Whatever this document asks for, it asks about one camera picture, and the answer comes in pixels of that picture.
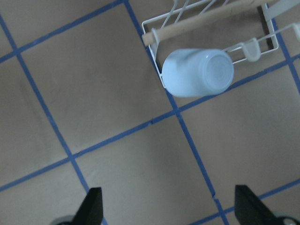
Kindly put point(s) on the light blue ikea cup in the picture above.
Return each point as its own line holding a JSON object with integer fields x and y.
{"x": 197, "y": 72}

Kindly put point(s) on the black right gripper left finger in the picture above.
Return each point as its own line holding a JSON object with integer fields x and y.
{"x": 90, "y": 211}

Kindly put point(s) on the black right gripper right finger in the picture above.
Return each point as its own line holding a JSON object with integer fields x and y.
{"x": 250, "y": 210}

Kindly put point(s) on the white wire cup rack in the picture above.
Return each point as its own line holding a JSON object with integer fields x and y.
{"x": 250, "y": 35}

